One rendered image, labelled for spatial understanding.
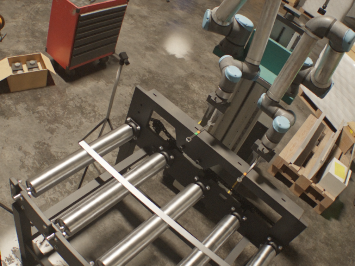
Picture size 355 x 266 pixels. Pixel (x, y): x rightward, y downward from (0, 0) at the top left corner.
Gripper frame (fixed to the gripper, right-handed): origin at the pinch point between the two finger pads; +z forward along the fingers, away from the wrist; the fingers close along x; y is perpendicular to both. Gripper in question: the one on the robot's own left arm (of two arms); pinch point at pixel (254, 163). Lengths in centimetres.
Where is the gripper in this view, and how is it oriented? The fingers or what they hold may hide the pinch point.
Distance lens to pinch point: 201.7
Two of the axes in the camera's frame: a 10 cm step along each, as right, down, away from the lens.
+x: -7.4, -6.1, 2.8
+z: -3.1, 6.8, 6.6
